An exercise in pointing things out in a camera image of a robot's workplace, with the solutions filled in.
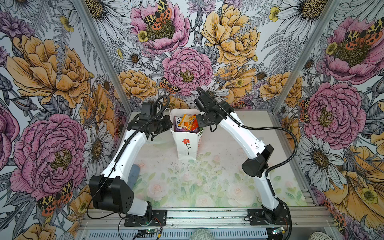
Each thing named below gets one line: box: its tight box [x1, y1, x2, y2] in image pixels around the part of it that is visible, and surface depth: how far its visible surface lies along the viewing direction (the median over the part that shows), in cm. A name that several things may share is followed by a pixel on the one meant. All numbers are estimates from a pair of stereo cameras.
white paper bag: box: [170, 108, 204, 160], surface depth 85 cm
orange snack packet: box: [177, 114, 196, 131], surface depth 86 cm
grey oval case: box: [127, 164, 140, 189], surface depth 87 cm
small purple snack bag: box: [173, 114, 200, 133], surface depth 86 cm
